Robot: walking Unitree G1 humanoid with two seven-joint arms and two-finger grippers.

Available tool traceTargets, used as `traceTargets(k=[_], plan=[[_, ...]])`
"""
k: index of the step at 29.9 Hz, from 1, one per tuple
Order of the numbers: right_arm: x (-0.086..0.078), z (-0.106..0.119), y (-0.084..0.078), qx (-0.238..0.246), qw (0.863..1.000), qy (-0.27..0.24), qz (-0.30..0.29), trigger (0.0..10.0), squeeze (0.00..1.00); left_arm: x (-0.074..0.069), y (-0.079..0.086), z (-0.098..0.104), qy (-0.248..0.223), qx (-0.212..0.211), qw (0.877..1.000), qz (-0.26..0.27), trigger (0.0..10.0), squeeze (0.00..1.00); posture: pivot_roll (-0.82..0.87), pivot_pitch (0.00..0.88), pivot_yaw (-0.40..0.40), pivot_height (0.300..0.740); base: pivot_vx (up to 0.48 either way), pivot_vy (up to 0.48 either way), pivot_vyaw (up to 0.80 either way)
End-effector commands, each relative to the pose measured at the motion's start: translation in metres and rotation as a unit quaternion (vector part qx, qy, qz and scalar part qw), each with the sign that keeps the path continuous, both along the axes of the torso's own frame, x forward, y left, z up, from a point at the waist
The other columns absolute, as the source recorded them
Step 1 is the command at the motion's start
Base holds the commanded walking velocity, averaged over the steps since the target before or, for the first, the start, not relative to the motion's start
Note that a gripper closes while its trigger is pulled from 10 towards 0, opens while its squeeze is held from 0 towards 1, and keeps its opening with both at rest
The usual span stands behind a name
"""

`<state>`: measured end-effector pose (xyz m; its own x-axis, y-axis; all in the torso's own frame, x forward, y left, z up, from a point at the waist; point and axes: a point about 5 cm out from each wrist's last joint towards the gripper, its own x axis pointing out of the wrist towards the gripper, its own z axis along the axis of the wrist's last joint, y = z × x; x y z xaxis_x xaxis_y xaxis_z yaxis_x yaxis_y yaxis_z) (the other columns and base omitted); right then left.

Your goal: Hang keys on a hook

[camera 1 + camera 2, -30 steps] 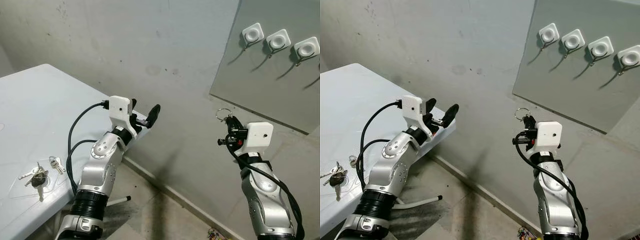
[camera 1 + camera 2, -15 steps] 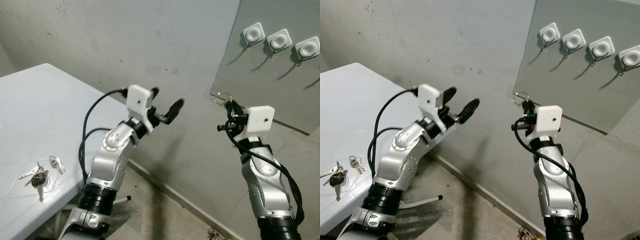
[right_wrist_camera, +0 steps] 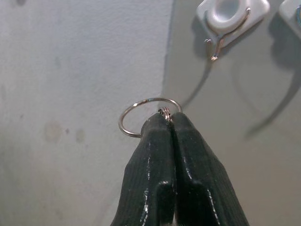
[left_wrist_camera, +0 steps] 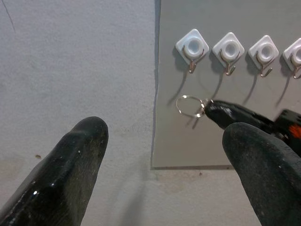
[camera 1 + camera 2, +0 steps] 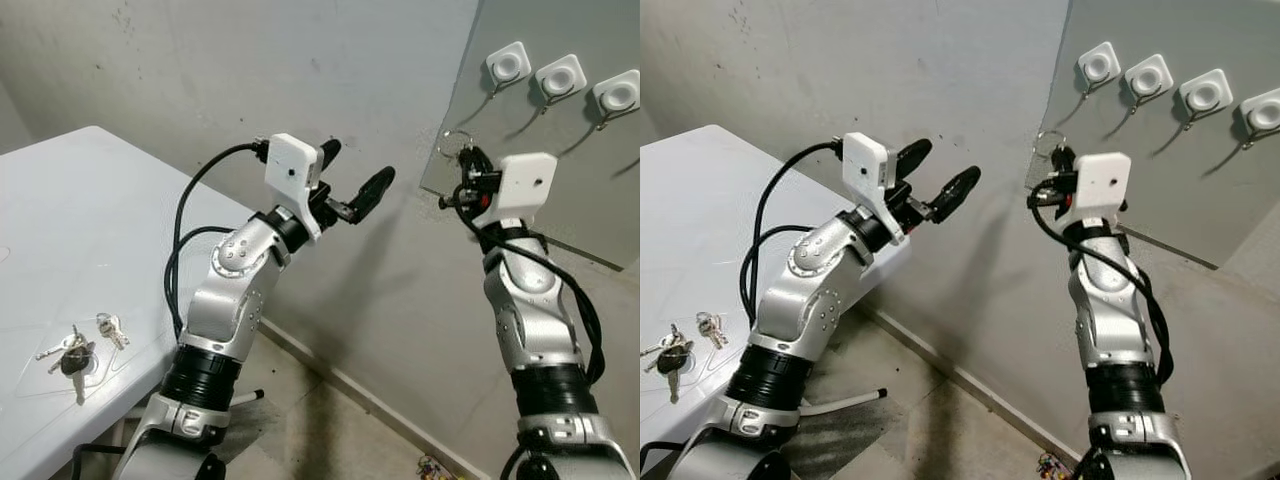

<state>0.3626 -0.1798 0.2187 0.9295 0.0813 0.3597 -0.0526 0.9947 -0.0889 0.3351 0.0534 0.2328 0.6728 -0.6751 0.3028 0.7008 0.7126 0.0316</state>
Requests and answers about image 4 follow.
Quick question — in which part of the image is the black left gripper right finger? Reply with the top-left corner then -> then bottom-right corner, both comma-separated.
222,121 -> 301,226

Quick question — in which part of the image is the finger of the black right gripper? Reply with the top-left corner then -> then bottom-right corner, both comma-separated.
206,110 -> 240,130
208,100 -> 282,138

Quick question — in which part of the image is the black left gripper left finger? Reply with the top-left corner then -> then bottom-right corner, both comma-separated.
0,116 -> 109,226

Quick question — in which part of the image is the silver key ring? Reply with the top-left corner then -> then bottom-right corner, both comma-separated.
175,94 -> 214,120

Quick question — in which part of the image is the white square wall hook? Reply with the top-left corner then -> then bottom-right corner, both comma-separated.
248,34 -> 280,78
282,37 -> 301,80
175,28 -> 210,74
212,32 -> 245,76

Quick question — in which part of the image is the grey wall panel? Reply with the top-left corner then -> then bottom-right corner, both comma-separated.
150,0 -> 301,170

